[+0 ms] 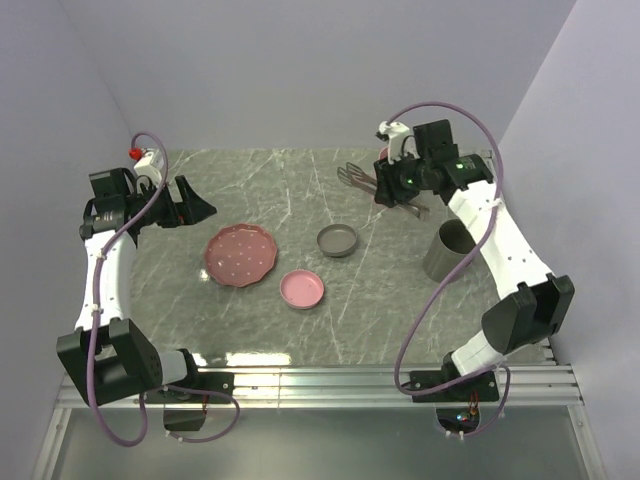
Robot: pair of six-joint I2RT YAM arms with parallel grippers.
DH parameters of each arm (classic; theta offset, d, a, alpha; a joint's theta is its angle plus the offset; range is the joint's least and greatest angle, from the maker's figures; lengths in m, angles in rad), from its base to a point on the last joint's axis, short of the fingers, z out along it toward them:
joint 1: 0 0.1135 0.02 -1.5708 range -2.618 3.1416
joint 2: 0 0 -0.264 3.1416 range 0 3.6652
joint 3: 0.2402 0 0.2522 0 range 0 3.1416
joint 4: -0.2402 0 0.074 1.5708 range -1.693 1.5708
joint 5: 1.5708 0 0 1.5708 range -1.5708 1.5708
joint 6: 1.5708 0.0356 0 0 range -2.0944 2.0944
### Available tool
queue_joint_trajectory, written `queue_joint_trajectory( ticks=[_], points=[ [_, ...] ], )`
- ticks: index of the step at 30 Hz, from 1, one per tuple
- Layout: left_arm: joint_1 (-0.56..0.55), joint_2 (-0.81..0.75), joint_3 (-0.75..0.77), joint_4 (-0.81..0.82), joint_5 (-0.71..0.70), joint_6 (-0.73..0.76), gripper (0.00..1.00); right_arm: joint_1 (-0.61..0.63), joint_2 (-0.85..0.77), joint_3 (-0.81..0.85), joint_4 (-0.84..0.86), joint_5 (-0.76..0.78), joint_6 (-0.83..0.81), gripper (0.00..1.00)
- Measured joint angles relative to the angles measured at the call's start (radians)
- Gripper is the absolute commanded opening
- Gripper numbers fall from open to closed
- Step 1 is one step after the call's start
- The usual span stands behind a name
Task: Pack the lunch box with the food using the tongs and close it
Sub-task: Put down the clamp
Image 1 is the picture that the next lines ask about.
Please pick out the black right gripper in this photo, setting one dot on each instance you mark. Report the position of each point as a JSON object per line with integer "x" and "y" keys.
{"x": 387, "y": 192}

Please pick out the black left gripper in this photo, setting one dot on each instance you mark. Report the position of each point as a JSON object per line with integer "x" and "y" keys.
{"x": 191, "y": 210}

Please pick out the metal tongs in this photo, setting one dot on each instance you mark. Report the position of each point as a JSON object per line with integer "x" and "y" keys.
{"x": 354, "y": 176}

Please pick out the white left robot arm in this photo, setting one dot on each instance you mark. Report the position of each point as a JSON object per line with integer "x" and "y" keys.
{"x": 107, "y": 356}

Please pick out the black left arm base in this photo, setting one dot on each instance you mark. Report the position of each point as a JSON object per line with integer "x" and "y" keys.
{"x": 196, "y": 407}

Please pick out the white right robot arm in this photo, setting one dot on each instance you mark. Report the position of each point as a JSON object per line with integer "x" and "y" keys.
{"x": 475, "y": 191}

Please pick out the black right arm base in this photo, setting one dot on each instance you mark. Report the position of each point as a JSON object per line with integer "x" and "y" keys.
{"x": 458, "y": 406}

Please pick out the pink cylindrical container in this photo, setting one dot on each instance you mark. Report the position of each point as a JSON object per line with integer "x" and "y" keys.
{"x": 383, "y": 154}

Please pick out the pink polka dot plate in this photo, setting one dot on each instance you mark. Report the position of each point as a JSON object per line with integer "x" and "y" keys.
{"x": 240, "y": 255}

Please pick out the grey cylindrical container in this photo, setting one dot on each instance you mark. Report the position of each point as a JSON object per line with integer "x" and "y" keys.
{"x": 450, "y": 245}

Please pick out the grey round lid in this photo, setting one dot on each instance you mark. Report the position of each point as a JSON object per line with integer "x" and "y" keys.
{"x": 337, "y": 240}

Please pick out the pink round lid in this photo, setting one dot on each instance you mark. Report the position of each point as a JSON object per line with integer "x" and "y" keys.
{"x": 302, "y": 289}

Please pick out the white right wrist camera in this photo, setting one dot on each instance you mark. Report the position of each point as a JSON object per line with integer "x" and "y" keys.
{"x": 395, "y": 135}

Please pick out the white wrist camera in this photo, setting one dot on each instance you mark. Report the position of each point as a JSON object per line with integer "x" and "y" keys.
{"x": 395, "y": 135}
{"x": 148, "y": 164}

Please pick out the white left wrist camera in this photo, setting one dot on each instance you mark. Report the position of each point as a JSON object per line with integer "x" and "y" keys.
{"x": 148, "y": 164}

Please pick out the aluminium front rail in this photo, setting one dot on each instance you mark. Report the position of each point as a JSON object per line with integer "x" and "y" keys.
{"x": 340, "y": 423}

